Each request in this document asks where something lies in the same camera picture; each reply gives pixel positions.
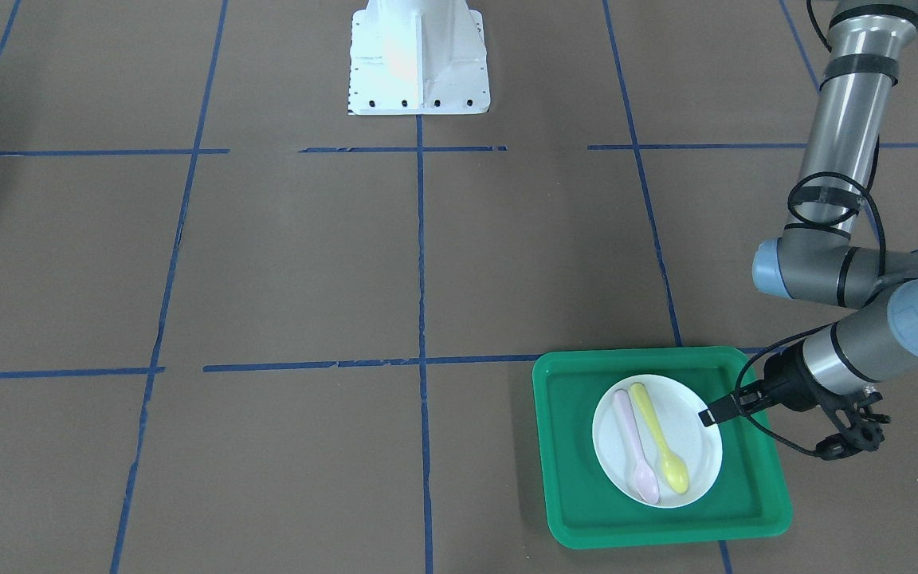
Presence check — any pink plastic spoon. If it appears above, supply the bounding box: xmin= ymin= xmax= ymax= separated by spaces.
xmin=612 ymin=389 xmax=660 ymax=505

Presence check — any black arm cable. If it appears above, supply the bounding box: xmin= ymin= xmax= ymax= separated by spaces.
xmin=732 ymin=0 xmax=898 ymax=457

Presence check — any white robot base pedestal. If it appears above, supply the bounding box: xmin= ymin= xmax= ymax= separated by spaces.
xmin=347 ymin=1 xmax=492 ymax=116

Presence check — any white round plate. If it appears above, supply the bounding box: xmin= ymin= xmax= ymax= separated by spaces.
xmin=591 ymin=374 xmax=724 ymax=509

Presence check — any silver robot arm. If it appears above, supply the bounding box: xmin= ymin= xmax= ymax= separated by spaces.
xmin=698 ymin=1 xmax=918 ymax=461

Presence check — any green plastic tray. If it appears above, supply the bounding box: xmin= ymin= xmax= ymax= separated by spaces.
xmin=532 ymin=348 xmax=793 ymax=549

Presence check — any yellow plastic spoon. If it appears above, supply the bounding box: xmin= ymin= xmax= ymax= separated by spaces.
xmin=628 ymin=383 xmax=691 ymax=494

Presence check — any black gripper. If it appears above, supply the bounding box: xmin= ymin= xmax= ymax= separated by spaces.
xmin=699 ymin=349 xmax=890 ymax=461

